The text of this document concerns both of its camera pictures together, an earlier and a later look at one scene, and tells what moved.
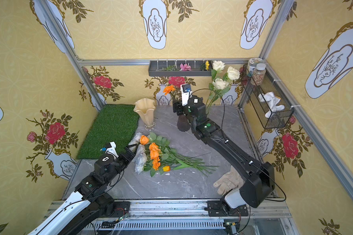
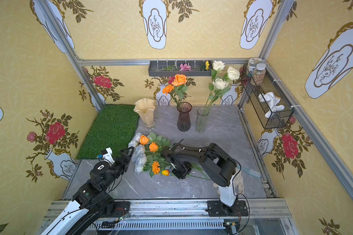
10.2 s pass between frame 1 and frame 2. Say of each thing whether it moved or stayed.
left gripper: stayed
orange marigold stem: stayed
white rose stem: stayed
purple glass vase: stayed
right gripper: moved
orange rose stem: moved
